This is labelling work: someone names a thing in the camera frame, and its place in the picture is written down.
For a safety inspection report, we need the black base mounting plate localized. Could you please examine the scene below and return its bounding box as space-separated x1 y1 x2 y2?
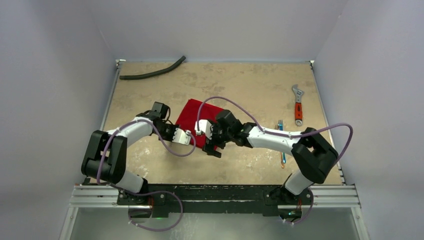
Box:
117 183 313 218

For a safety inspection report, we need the adjustable wrench orange handle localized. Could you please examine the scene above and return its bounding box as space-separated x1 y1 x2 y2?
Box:
292 84 304 126

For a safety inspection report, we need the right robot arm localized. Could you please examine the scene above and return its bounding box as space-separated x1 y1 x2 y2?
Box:
194 110 339 204

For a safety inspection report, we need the aluminium frame rail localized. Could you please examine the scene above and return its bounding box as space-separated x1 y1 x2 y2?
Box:
67 59 362 210

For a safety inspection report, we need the black corrugated hose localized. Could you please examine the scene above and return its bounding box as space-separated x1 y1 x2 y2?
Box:
119 55 187 81

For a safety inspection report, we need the gold fork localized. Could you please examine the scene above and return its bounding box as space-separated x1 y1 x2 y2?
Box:
280 152 286 169

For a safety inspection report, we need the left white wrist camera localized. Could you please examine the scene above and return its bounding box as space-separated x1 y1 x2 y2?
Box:
172 128 192 146

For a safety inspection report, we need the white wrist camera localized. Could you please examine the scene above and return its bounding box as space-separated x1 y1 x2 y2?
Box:
172 128 192 146
194 119 218 140

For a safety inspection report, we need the blue utensil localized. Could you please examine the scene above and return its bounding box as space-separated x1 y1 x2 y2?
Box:
276 119 287 165

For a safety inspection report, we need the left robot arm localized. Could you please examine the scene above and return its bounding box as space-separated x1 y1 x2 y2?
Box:
81 101 179 205

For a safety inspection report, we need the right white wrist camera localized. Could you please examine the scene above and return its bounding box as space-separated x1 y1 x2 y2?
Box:
194 119 218 140

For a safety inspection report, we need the red cloth napkin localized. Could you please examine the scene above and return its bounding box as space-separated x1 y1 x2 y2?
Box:
176 98 224 149

